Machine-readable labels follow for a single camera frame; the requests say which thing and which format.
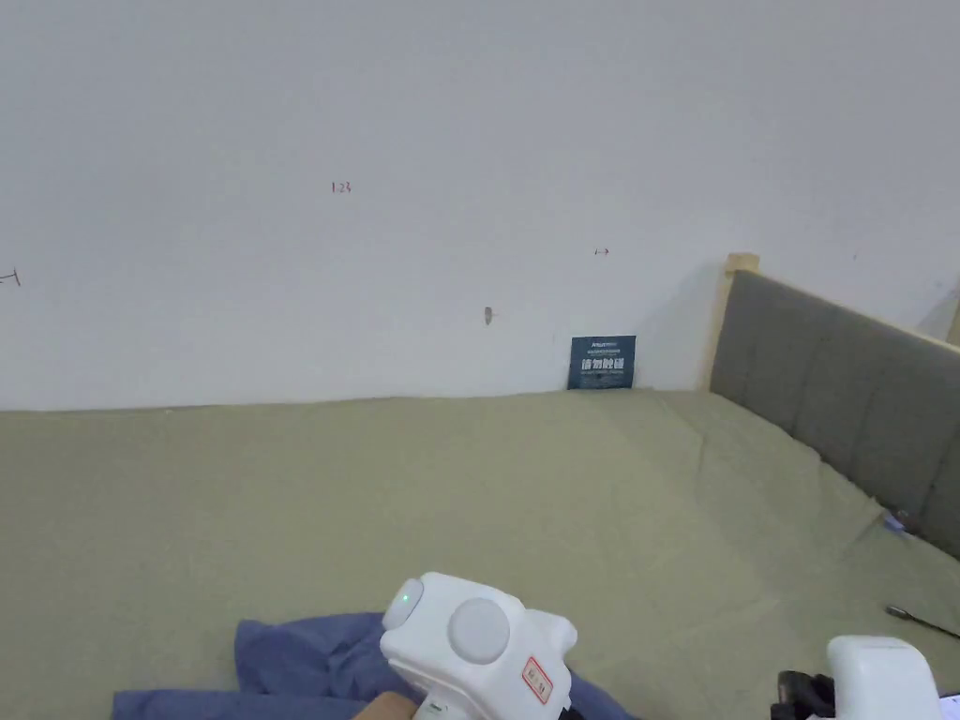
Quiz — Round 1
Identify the person's left hand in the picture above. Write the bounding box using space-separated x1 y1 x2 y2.
355 690 424 720

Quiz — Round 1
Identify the dark blue wall sign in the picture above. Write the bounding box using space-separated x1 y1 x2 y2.
566 335 638 392

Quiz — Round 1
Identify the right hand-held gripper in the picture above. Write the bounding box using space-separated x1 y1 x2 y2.
771 635 949 720

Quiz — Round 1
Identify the bed with pale green sheet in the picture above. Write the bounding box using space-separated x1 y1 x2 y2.
0 387 960 720

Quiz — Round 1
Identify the black cable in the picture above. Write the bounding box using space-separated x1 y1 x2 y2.
884 604 960 640

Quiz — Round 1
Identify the dark blue shirt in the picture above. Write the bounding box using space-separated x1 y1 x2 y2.
112 610 625 720

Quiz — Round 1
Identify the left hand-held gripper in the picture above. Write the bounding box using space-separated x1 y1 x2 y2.
378 571 579 720

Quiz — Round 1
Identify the grey padded headboard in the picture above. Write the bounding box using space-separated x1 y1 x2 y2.
703 253 960 563

